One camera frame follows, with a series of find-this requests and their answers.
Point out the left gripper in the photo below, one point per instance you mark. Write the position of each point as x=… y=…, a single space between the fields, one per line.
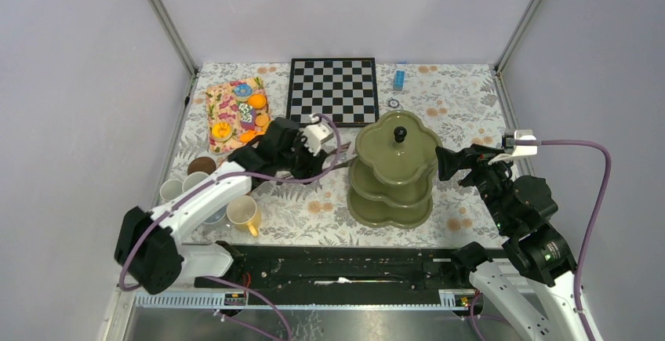
x=314 y=163

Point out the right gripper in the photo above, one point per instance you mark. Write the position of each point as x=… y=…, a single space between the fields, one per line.
x=476 y=157

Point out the kiwi purple cake slice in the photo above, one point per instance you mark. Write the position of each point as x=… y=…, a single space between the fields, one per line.
x=247 y=116

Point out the green three-tier serving stand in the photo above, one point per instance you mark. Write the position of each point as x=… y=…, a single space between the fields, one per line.
x=392 y=176

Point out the yellow fruit tart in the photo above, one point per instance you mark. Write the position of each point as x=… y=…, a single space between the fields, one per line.
x=222 y=131

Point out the metal serving tongs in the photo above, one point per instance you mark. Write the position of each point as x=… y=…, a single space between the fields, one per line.
x=340 y=156

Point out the blue frosted donut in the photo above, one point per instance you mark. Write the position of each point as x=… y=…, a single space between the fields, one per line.
x=242 y=92

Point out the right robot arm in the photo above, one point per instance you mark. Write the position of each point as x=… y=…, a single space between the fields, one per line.
x=521 y=210

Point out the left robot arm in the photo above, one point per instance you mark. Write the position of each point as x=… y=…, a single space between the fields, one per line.
x=151 y=246

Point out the round waffle biscuit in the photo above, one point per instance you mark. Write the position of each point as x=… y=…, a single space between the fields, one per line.
x=262 y=120

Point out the orange pastry pieces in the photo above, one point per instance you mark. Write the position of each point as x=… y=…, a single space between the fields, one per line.
x=248 y=136

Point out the orange round bun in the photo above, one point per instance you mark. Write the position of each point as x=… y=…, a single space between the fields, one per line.
x=257 y=101

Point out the floral pastry tray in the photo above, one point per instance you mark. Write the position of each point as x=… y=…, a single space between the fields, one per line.
x=221 y=106

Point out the dark brown coaster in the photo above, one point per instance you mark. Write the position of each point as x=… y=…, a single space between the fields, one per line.
x=203 y=164

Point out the black white chessboard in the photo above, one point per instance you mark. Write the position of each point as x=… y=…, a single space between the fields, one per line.
x=343 y=89

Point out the grey blue cup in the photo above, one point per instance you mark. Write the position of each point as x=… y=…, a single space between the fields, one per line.
x=216 y=217

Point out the blue rectangular block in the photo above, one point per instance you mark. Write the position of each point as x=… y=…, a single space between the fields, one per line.
x=399 y=81

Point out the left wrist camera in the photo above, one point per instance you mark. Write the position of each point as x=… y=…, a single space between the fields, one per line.
x=316 y=133

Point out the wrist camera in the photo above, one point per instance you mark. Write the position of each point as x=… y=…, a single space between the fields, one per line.
x=316 y=133
x=516 y=144

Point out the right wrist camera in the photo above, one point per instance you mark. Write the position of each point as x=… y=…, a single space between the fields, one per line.
x=516 y=144

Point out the yellow handled mug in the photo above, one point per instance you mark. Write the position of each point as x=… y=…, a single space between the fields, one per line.
x=245 y=214

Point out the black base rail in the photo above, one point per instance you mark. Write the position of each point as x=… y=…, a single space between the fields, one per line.
x=333 y=277

